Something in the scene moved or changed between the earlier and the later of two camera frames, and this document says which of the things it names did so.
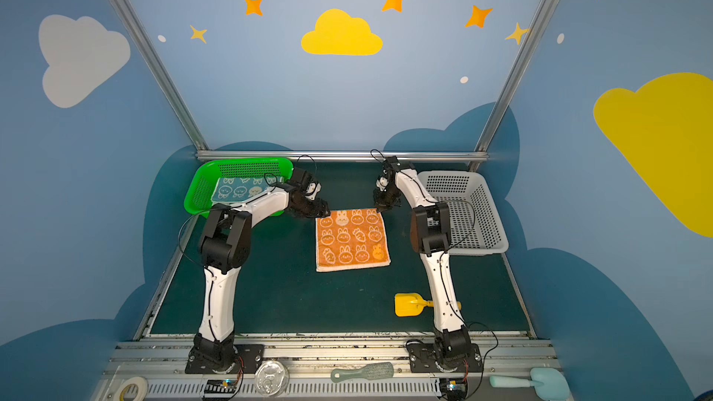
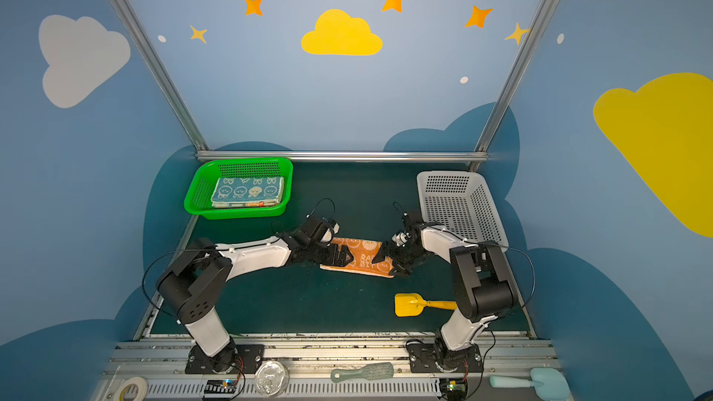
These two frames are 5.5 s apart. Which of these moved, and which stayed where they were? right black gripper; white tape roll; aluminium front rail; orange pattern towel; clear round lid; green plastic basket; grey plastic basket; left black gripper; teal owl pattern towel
Moved: left black gripper; orange pattern towel; right black gripper
Stayed: green plastic basket; aluminium front rail; white tape roll; clear round lid; grey plastic basket; teal owl pattern towel
